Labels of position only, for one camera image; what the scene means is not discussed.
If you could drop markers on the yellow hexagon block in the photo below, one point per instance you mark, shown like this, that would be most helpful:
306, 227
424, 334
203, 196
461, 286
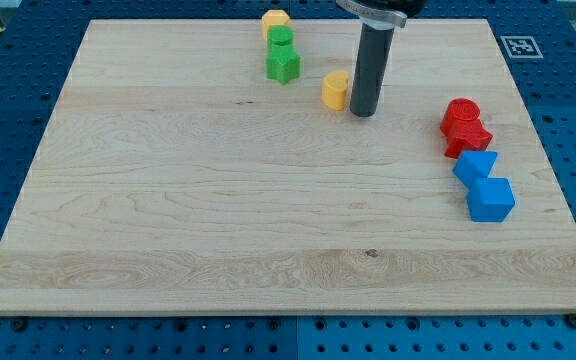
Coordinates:
274, 17

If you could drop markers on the red cylinder block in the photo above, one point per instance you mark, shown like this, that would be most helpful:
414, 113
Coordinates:
459, 110

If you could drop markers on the light wooden board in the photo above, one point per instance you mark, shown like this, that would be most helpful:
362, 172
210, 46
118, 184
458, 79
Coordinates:
174, 179

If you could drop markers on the red star block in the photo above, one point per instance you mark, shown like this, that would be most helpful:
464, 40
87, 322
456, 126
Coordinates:
471, 136

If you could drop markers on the green star block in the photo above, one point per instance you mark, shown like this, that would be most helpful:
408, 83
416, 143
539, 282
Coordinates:
283, 64

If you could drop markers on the yellow heart block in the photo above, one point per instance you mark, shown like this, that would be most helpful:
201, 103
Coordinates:
334, 89

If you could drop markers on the black white fiducial marker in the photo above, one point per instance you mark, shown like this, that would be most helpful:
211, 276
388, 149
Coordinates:
521, 47

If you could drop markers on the green cylinder block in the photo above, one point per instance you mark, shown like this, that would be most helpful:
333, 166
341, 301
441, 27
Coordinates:
280, 35

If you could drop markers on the blue triangle block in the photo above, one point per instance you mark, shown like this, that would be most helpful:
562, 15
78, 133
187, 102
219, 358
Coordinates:
474, 164

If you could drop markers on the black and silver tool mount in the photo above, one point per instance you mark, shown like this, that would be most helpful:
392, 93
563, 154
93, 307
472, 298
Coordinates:
383, 13

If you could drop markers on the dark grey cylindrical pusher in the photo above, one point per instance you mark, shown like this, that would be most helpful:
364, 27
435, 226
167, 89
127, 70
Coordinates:
371, 62

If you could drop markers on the blue cube block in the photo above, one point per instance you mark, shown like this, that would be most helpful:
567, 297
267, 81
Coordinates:
490, 200

